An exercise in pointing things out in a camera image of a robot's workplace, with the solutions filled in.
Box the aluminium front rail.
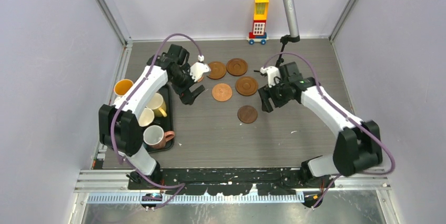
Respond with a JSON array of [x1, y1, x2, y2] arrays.
[[74, 170, 391, 204]]

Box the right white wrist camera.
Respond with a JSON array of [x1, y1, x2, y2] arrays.
[[260, 66, 281, 88]]

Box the cream white mug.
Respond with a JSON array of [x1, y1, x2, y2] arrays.
[[138, 108, 155, 127]]

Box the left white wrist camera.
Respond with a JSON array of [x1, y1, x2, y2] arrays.
[[189, 55, 211, 83]]

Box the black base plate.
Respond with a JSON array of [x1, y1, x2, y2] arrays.
[[127, 167, 335, 197]]

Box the white mug yellow handle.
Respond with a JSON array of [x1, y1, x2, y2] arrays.
[[146, 93, 167, 117]]

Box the toy block tower on wheels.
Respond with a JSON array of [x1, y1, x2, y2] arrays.
[[247, 0, 269, 45]]

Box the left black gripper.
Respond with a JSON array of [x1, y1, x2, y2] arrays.
[[170, 63, 204, 105]]

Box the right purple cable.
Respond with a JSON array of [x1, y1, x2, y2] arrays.
[[262, 52, 397, 210]]

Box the white floral mug orange inside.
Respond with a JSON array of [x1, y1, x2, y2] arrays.
[[113, 79, 134, 101]]

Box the white mug terracotta handle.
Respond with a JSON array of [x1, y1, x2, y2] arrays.
[[143, 125, 176, 149]]

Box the brown wooden coaster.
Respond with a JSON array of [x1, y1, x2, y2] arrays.
[[235, 76, 258, 96], [226, 58, 248, 76], [207, 62, 227, 80]]

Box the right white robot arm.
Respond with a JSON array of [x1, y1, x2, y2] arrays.
[[258, 62, 382, 188]]

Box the dark walnut coaster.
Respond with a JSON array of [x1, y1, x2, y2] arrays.
[[237, 105, 258, 124]]

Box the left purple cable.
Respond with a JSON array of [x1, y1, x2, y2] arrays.
[[110, 33, 204, 210]]

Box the black tripod microphone stand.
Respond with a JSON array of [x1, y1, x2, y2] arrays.
[[254, 35, 302, 80]]

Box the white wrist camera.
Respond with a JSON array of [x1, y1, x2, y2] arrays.
[[260, 66, 281, 88], [189, 55, 211, 83]]

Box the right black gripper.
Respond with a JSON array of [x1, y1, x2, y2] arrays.
[[258, 77, 292, 113]]

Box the purple cable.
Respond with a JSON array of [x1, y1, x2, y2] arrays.
[[262, 52, 397, 210], [110, 33, 204, 210]]

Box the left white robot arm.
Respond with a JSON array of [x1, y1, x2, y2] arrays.
[[98, 44, 210, 189]]

